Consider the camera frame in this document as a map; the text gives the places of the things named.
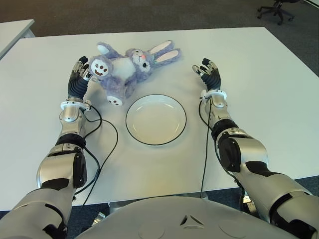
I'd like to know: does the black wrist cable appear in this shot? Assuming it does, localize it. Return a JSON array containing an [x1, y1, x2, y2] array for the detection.
[[198, 96, 212, 198], [74, 104, 119, 206]]

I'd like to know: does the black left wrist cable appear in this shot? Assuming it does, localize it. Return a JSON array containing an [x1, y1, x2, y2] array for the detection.
[[74, 104, 119, 206]]

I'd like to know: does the black office chair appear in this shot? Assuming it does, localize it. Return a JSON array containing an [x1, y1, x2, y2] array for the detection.
[[257, 0, 303, 26]]

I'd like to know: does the silver robot torso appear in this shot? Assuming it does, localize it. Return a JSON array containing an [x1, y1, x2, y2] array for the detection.
[[74, 194, 297, 239]]

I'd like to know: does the white plate black rim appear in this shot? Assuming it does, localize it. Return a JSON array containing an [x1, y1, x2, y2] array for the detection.
[[125, 94, 187, 147]]

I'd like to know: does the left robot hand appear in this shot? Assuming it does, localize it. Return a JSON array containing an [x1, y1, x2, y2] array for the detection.
[[67, 56, 93, 102]]

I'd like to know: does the purple plush bunny doll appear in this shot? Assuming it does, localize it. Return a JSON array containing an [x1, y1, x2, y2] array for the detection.
[[89, 39, 182, 107]]

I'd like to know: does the silver metal bracket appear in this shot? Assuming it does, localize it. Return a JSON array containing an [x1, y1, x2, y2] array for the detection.
[[93, 211, 108, 225]]

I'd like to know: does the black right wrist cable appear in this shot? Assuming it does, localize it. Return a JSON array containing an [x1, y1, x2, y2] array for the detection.
[[198, 96, 212, 198]]

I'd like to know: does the white side table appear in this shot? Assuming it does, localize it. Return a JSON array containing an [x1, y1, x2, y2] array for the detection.
[[0, 19, 35, 60]]

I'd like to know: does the white table leg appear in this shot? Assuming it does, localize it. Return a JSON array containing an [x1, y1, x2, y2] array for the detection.
[[108, 200, 133, 215]]

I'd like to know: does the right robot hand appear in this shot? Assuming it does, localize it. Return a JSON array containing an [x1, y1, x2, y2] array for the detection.
[[191, 58, 223, 92]]

